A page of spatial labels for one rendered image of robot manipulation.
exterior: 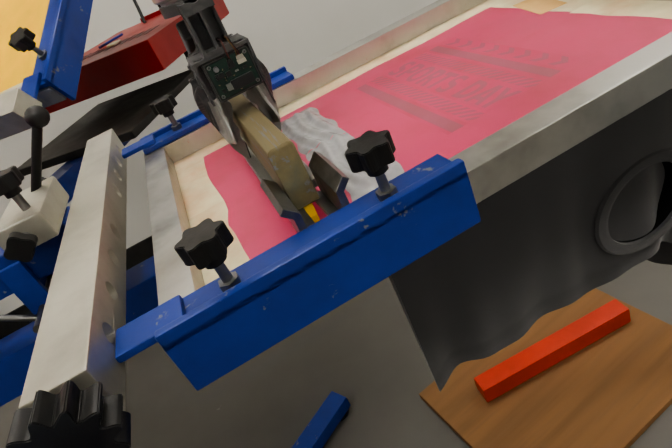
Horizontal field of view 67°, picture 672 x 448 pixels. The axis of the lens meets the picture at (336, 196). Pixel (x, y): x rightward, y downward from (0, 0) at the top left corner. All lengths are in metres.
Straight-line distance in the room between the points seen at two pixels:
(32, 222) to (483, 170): 0.49
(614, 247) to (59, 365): 0.66
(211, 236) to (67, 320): 0.14
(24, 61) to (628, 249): 1.18
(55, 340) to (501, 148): 0.42
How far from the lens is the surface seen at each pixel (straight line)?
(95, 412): 0.38
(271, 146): 0.52
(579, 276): 0.81
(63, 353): 0.45
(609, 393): 1.49
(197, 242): 0.42
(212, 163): 0.87
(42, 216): 0.66
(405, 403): 1.58
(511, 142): 0.52
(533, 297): 0.76
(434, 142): 0.63
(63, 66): 1.12
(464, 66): 0.83
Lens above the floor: 1.24
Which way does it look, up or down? 29 degrees down
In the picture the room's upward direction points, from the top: 25 degrees counter-clockwise
